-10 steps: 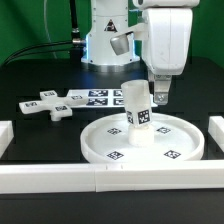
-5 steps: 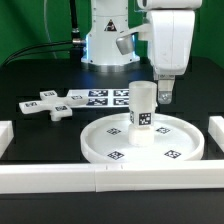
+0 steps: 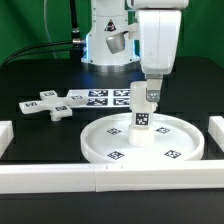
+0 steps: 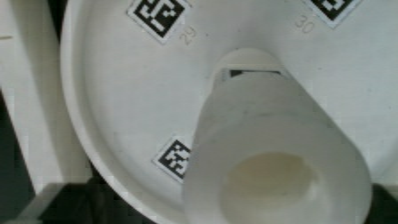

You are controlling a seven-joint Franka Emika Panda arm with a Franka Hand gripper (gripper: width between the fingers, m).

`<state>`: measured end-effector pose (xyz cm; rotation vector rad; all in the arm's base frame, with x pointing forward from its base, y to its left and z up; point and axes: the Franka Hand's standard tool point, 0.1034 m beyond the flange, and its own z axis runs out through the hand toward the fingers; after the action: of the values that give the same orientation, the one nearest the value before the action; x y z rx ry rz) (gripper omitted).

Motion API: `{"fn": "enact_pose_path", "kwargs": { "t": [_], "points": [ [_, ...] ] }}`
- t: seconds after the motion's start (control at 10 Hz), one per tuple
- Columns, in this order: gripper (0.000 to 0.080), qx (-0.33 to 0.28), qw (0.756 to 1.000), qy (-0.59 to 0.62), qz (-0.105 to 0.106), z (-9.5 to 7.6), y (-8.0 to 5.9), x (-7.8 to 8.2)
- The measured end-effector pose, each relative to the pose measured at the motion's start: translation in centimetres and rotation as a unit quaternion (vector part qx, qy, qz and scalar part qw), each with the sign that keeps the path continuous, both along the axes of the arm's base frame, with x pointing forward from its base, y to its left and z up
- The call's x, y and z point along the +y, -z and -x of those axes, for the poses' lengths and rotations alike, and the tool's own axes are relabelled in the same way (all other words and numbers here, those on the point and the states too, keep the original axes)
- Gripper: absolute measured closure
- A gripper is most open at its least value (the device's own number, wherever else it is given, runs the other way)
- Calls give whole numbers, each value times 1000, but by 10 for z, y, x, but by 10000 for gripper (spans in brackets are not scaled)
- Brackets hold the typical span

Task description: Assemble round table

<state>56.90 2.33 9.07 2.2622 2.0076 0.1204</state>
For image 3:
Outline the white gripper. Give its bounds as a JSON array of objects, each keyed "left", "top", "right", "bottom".
[{"left": 135, "top": 9, "right": 181, "bottom": 102}]

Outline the white round table top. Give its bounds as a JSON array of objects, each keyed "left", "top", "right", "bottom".
[{"left": 80, "top": 113, "right": 205, "bottom": 164}]

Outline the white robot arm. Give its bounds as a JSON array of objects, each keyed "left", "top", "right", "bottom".
[{"left": 82, "top": 0, "right": 189, "bottom": 102}]

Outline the white marker sheet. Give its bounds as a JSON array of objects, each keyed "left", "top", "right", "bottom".
[{"left": 68, "top": 89, "right": 130, "bottom": 108}]

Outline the white cross-shaped table base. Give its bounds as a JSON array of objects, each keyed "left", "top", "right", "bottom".
[{"left": 19, "top": 90, "right": 88, "bottom": 121}]

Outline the white left side block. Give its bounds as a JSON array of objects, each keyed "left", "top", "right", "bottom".
[{"left": 0, "top": 121, "right": 14, "bottom": 158}]

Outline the black cable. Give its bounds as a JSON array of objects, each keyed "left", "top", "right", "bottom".
[{"left": 0, "top": 0, "right": 88, "bottom": 66}]

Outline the white front rail right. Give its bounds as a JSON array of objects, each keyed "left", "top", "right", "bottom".
[{"left": 95, "top": 160, "right": 224, "bottom": 192}]

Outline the white rail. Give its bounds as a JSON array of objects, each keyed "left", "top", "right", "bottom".
[
  {"left": 0, "top": 164, "right": 96, "bottom": 194},
  {"left": 95, "top": 160, "right": 224, "bottom": 192}
]

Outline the white front rail left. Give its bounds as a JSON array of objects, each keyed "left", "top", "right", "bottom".
[{"left": 0, "top": 164, "right": 96, "bottom": 194}]

